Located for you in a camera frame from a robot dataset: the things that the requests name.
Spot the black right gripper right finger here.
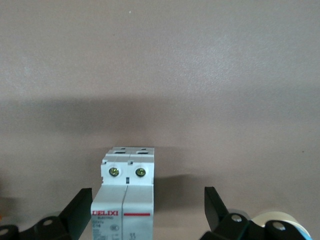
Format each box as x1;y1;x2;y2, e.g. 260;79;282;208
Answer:
202;186;311;240

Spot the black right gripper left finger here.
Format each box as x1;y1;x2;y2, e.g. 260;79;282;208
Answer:
0;187;94;240

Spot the white red circuit breaker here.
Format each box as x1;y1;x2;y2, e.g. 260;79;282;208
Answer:
90;146;155;240

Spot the blue dome buzzer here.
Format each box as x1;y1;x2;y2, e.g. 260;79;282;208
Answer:
250;211;313;240

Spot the brown table cover mat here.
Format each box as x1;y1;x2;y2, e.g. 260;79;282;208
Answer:
0;0;320;240

